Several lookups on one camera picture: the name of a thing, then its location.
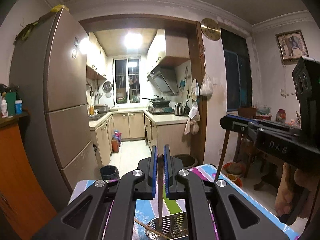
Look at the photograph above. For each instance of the person's right hand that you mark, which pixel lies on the person's right hand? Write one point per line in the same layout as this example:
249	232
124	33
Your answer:
286	187

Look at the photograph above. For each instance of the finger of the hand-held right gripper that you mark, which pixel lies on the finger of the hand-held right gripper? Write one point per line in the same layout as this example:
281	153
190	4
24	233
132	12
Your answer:
246	120
233	125

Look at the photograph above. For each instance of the red basin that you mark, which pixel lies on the red basin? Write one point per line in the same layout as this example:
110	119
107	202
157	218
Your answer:
233	168

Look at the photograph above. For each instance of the green box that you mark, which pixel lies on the green box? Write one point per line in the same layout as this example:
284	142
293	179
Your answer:
10	103

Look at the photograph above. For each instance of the floral striped tablecloth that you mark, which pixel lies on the floral striped tablecloth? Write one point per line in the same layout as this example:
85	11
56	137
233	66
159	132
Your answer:
145	207

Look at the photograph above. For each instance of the hanging metal strainer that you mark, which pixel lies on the hanging metal strainer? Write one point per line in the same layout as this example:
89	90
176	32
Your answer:
107	87

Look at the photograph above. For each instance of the dark window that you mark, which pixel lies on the dark window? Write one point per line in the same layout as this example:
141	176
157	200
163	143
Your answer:
236	75

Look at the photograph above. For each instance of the yellow bag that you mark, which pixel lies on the yellow bag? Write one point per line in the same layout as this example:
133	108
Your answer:
58	7

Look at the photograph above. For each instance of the beige kitchen cabinet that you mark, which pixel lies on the beige kitchen cabinet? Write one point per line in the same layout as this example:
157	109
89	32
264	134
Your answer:
103	137
172	45
96	60

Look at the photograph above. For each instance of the orange bowl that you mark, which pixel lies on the orange bowl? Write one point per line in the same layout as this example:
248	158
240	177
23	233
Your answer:
235	180

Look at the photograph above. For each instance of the fridge magnets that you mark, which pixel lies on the fridge magnets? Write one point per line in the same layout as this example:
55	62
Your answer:
75	47

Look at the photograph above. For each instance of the barred kitchen window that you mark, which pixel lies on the barred kitchen window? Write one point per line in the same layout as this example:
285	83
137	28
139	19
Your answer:
126	80

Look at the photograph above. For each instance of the light wooden chopstick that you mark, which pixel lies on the light wooden chopstick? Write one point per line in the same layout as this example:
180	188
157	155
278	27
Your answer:
150	228

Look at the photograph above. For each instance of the hanging towels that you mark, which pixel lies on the hanging towels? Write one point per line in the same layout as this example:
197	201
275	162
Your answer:
193	115

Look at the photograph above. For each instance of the black wok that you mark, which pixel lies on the black wok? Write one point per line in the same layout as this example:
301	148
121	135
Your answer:
160	102

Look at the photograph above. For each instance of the dark ceramic jar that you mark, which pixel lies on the dark ceramic jar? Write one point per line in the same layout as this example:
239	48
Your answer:
186	160

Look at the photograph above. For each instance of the ceiling lamp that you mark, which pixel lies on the ceiling lamp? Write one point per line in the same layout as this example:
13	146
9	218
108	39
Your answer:
133	40

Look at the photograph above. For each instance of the red container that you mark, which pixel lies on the red container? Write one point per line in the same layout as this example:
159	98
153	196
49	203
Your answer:
115	143

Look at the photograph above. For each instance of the silver refrigerator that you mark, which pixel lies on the silver refrigerator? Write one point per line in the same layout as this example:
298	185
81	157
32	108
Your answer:
67	80

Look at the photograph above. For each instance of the framed elephant picture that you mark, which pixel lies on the framed elephant picture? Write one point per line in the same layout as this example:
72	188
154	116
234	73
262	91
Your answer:
292	47

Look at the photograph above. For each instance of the beige lower kitchen cabinet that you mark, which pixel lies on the beige lower kitchen cabinet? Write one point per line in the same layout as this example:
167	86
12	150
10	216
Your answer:
103	137

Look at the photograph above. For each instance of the white plastic bag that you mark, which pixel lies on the white plastic bag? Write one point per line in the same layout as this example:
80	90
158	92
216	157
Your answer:
206	86

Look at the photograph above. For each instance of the orange wooden cabinet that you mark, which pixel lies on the orange wooden cabinet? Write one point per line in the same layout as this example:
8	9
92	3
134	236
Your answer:
20	167

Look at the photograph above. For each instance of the steel range hood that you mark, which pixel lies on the steel range hood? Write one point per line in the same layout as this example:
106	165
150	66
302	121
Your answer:
162	80

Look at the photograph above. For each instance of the gold wall clock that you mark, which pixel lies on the gold wall clock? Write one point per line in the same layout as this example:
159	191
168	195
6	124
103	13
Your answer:
210	29

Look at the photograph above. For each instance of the white bottle red label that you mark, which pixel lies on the white bottle red label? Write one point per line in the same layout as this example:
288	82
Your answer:
4	108

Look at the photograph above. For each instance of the black trash bin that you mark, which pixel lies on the black trash bin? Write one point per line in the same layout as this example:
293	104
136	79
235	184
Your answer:
109	173

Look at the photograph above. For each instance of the wall socket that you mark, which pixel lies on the wall socket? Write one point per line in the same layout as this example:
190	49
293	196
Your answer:
283	92

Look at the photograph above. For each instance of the beige kitchen counter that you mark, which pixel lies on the beige kitchen counter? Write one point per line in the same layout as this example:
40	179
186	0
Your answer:
170	135

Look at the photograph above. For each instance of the perforated metal utensil holder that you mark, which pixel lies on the perforated metal utensil holder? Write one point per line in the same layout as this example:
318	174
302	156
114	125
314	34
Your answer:
175	226

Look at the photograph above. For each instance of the beige upper kitchen cabinet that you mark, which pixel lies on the beige upper kitchen cabinet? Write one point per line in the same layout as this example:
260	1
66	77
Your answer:
172	45
96	60

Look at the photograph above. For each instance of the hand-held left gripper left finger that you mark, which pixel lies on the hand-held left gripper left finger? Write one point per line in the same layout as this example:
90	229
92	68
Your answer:
153	177

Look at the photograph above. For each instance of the red jar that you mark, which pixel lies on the red jar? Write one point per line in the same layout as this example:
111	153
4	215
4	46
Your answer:
281	116

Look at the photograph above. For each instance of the steel rice cooker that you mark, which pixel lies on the steel rice cooker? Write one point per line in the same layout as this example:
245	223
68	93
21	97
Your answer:
101	108

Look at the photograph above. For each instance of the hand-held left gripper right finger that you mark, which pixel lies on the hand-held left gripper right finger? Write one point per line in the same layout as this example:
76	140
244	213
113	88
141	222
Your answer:
168	177

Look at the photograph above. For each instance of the white bottle blue label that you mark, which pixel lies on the white bottle blue label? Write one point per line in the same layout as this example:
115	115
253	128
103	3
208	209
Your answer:
18	107

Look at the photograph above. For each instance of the dark wooden table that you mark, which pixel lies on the dark wooden table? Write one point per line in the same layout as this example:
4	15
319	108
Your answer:
268	175

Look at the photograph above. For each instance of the gas stove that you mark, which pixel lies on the gas stove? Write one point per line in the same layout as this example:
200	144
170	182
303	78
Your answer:
160	110

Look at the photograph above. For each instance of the brown wooden chopstick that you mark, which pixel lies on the brown wooden chopstick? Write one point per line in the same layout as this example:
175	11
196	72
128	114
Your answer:
221	155
159	187

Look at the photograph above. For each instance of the steel kettle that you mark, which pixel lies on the steel kettle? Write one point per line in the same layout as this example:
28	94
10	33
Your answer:
178	109

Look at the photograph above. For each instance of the wooden chair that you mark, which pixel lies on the wooden chair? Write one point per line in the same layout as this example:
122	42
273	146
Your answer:
246	115

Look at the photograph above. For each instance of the green cloth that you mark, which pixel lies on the green cloth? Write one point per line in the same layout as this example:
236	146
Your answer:
30	27

